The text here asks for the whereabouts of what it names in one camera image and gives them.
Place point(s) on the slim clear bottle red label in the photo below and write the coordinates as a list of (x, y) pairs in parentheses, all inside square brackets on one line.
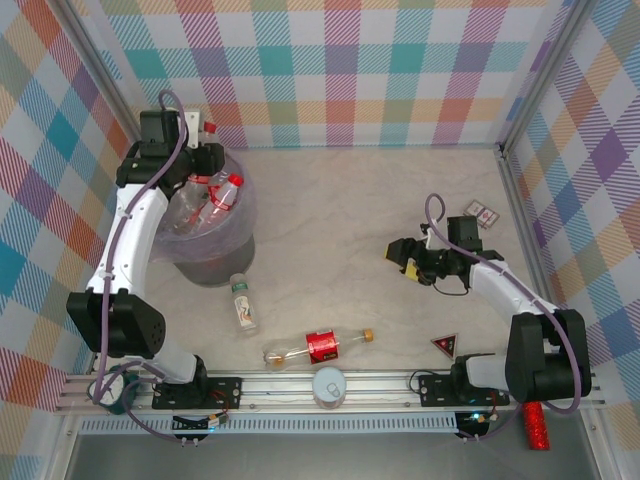
[(200, 179)]

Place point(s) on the bin with purple bag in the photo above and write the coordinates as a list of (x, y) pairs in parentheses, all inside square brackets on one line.
[(220, 265)]

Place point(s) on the clear bottle orange cap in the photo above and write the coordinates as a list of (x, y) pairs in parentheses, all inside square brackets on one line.
[(322, 346)]

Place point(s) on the small bottle green cap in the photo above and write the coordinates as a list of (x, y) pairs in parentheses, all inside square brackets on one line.
[(245, 307)]

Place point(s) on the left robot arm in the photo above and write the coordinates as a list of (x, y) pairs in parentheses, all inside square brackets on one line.
[(125, 240)]

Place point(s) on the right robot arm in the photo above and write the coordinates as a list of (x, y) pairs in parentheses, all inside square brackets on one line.
[(550, 360)]

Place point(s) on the small playing card box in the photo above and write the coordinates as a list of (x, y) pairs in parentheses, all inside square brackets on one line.
[(488, 217), (475, 207)]

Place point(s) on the red black triangle sign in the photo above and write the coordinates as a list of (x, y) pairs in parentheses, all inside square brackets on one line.
[(445, 345)]

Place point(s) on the silver tin can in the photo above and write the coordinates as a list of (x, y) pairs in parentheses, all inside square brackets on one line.
[(330, 387)]

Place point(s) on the small black controller board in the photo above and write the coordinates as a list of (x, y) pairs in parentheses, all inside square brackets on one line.
[(475, 420), (190, 424)]

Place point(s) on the red glitter microphone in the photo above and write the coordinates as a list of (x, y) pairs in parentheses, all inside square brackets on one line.
[(537, 430)]

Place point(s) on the green alarm clock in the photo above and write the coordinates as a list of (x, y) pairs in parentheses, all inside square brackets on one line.
[(112, 392)]

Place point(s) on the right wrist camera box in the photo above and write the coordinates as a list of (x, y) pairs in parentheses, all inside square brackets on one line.
[(425, 237)]

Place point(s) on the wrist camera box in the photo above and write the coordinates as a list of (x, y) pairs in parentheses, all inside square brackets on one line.
[(425, 237), (192, 125)]

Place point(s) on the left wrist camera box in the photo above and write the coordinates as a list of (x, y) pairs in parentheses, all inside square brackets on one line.
[(192, 125)]

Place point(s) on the aluminium frame post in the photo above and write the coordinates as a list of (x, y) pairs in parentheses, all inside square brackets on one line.
[(545, 75), (100, 70)]

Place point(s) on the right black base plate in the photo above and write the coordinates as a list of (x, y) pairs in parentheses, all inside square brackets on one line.
[(435, 390)]

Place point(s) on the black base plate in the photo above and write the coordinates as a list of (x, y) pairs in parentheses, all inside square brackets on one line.
[(435, 390), (225, 390)]

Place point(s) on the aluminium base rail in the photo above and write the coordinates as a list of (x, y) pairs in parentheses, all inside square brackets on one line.
[(280, 387)]

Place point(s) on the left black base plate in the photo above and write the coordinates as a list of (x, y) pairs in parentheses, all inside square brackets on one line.
[(225, 390)]

